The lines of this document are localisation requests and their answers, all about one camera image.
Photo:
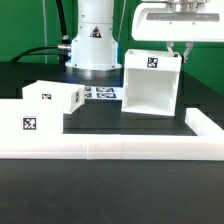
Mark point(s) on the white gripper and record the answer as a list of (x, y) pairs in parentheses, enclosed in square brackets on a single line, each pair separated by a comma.
[(179, 21)]

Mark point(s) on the white drawer cabinet box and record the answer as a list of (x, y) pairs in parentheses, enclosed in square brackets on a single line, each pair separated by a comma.
[(150, 82)]

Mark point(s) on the white drawer tray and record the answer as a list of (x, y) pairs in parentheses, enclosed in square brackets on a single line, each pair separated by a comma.
[(19, 116), (71, 96)]

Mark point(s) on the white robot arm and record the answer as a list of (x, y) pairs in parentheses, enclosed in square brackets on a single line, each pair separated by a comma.
[(94, 47)]

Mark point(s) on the paper sheet with markers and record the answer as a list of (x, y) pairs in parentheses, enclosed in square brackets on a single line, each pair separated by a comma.
[(103, 93)]

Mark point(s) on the white U-shaped fence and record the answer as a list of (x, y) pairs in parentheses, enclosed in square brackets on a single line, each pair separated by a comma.
[(206, 144)]

